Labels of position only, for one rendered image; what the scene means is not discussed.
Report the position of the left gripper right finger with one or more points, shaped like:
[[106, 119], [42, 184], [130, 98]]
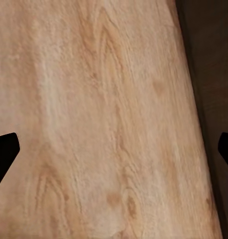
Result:
[[223, 146]]

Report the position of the cabinet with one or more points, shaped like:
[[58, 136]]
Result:
[[204, 26]]

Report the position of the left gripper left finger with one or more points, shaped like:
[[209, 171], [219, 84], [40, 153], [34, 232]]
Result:
[[9, 149]]

